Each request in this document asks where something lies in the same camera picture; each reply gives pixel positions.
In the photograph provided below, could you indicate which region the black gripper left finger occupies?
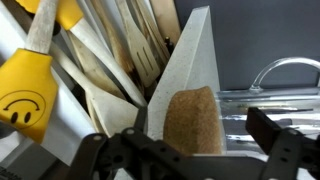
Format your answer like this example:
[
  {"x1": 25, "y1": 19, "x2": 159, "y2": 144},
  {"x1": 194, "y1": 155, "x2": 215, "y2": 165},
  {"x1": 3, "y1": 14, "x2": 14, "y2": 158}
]
[{"x1": 66, "y1": 133, "x2": 107, "y2": 180}]

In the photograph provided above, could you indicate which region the white drawer cutlery organizer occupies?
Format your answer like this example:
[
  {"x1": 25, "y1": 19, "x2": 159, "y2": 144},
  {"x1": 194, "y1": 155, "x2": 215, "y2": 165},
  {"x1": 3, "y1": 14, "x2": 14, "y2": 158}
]
[{"x1": 0, "y1": 0, "x2": 95, "y2": 165}]

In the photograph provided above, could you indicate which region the yellow smiley spatula diagonal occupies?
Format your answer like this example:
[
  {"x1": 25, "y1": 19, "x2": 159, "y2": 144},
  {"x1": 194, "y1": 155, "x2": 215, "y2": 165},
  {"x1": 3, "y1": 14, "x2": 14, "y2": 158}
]
[{"x1": 0, "y1": 0, "x2": 59, "y2": 143}]

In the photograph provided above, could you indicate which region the clear glass jar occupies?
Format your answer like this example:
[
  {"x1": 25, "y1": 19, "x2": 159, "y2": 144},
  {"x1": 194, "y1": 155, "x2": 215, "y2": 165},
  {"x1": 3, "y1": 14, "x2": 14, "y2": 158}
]
[{"x1": 217, "y1": 57, "x2": 320, "y2": 153}]

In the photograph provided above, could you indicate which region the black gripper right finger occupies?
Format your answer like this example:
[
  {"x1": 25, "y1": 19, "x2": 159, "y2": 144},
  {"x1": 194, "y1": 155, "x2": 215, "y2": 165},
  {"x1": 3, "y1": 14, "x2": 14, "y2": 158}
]
[{"x1": 245, "y1": 108, "x2": 302, "y2": 180}]

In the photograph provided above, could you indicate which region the wooden slotted spatula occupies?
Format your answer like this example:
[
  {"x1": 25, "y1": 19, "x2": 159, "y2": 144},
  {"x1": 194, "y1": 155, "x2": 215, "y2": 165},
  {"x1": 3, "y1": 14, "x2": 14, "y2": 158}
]
[{"x1": 115, "y1": 0, "x2": 160, "y2": 87}]

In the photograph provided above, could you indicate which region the round cork jar lid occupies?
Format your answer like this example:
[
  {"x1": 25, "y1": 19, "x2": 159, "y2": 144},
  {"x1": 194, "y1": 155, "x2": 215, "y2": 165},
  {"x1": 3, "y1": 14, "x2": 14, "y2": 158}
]
[{"x1": 163, "y1": 86, "x2": 223, "y2": 155}]

